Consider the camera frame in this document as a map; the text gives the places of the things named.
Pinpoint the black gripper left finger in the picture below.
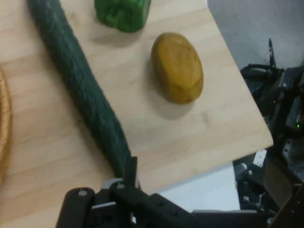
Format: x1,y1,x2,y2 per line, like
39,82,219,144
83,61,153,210
56,187,96,228

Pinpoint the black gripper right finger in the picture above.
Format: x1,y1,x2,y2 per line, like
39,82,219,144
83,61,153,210
109,156,202,228

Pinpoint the wooden cutting board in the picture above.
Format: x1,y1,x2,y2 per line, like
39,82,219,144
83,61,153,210
0,0,274,228

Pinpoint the woven wicker basket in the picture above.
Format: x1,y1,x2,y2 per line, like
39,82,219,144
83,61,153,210
0,68,13,186

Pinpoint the long dark green cucumber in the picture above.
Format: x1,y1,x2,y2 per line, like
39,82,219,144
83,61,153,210
25,0,132,178

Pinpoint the green bell pepper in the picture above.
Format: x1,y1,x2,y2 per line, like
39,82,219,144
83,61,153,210
94,0,152,33

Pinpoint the black machine with cables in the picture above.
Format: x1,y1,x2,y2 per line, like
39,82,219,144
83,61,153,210
232,38,304,228

